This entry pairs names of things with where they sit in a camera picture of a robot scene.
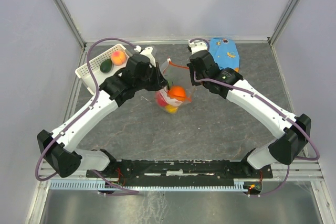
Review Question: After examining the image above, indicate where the red apple toy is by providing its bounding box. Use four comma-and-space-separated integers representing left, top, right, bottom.
155, 92, 170, 107

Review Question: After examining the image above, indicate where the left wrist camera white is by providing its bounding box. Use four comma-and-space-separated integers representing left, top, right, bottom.
134, 45, 156, 60

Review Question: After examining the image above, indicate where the peach toy fruit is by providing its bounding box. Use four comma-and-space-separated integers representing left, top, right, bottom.
111, 50, 127, 66

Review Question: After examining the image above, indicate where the blue patterned cloth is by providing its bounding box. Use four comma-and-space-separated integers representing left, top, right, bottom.
209, 38, 240, 72

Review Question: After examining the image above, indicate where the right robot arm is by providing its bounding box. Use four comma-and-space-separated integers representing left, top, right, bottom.
188, 50, 311, 177

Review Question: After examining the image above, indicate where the light blue cable duct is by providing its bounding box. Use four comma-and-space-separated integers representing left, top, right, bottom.
49, 179, 248, 193

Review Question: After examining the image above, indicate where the orange toy fruit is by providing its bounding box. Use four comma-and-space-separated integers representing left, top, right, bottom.
167, 85, 186, 99

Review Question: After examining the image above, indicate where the yellow lemon toy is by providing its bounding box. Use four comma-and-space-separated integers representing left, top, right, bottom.
164, 104, 178, 114

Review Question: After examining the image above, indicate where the clear zip top bag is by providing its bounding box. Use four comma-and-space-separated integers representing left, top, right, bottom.
155, 58, 195, 114

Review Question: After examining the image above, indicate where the aluminium frame rail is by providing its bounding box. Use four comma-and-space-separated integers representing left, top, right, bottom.
39, 160, 323, 181

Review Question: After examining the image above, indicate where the dark green avocado toy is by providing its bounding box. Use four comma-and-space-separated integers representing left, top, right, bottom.
100, 58, 113, 73

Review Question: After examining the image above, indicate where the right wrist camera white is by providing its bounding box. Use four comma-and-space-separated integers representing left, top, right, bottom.
188, 39, 209, 55

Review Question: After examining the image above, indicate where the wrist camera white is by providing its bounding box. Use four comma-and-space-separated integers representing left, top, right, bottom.
188, 39, 209, 55
134, 45, 156, 60

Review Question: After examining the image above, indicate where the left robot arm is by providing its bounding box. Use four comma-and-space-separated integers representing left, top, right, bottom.
37, 51, 167, 178

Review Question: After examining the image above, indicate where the white plastic basket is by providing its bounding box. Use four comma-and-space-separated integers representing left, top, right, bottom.
75, 44, 132, 95

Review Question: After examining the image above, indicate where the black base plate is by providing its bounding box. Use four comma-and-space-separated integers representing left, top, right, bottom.
100, 159, 273, 187

